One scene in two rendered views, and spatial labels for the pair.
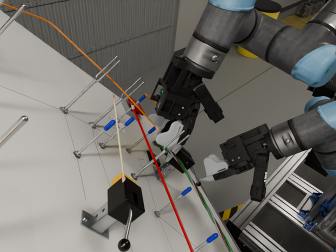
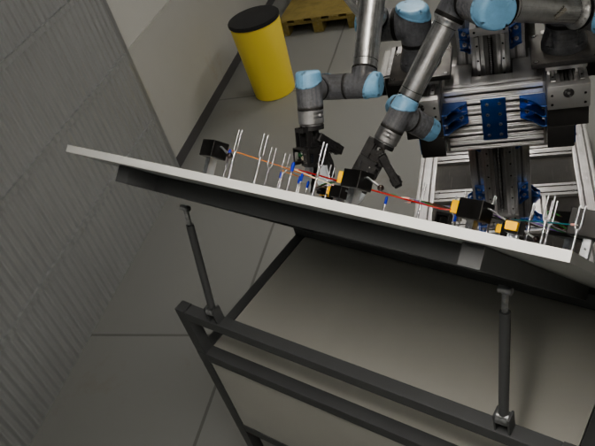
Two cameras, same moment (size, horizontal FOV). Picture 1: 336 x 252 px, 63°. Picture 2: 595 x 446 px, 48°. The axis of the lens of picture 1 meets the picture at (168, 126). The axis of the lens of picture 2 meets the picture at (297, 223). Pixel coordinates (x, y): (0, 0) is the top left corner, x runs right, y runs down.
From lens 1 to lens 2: 141 cm
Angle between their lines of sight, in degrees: 14
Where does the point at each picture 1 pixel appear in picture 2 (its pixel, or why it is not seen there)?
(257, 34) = (330, 88)
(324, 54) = (372, 79)
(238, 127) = not seen: hidden behind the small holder
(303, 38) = (356, 77)
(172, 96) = (312, 150)
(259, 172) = (388, 166)
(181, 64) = (305, 130)
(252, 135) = (367, 149)
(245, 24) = (323, 88)
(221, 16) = (311, 92)
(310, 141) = (399, 126)
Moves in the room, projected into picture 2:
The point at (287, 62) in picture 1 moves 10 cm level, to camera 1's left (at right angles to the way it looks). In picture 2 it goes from (357, 93) to (328, 108)
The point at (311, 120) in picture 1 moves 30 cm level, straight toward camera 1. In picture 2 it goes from (391, 114) to (394, 173)
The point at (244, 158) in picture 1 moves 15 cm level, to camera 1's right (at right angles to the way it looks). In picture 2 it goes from (373, 165) to (413, 143)
